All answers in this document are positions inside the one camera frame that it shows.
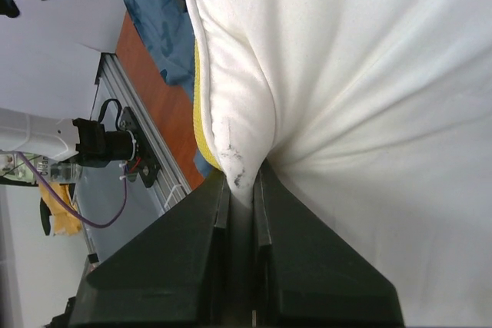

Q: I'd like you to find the white pillow with yellow edge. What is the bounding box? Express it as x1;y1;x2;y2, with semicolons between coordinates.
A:
186;0;491;326

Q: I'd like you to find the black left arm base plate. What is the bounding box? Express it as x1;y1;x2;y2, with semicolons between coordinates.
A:
119;107;161;188

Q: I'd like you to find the aluminium mounting rail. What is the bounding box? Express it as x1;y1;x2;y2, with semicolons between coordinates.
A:
82;52;192;263

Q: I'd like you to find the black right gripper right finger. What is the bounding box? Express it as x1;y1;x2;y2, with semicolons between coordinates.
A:
253;162;404;327

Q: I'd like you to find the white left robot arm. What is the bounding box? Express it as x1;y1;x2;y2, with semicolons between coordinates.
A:
1;98;138;167

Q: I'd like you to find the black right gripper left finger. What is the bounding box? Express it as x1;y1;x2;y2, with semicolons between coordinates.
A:
68;171;230;327

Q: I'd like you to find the blue letter print pillowcase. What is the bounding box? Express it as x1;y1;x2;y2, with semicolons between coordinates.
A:
117;0;211;187

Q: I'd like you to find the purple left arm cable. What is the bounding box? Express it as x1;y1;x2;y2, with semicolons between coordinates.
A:
15;151;130;228

